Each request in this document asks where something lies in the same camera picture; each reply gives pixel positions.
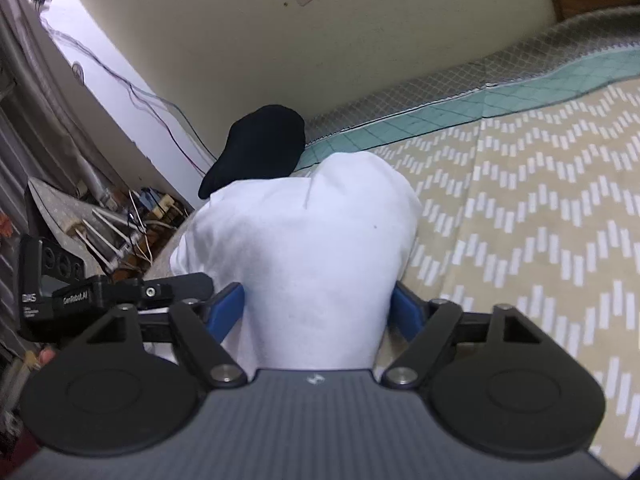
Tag wall cables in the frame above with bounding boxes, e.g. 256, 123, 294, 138
40, 12, 217, 177

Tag grey curtain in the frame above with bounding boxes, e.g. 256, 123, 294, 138
0, 0, 108, 361

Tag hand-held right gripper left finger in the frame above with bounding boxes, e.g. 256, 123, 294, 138
87, 282, 249, 389

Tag beige chevron bedspread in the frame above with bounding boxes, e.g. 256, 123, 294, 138
292, 7, 640, 477

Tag beige power strip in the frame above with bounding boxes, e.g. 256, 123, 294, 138
148, 194, 177, 220

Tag white printed t-shirt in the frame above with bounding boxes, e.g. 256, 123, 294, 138
169, 150, 425, 370

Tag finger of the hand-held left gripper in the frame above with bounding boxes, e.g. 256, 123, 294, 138
142, 272, 215, 311

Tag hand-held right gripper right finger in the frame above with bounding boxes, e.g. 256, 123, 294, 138
382, 282, 544, 391

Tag white wire rack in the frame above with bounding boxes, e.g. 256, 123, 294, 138
74, 209, 153, 272

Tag pile of dark clothes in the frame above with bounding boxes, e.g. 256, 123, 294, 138
198, 104, 307, 200

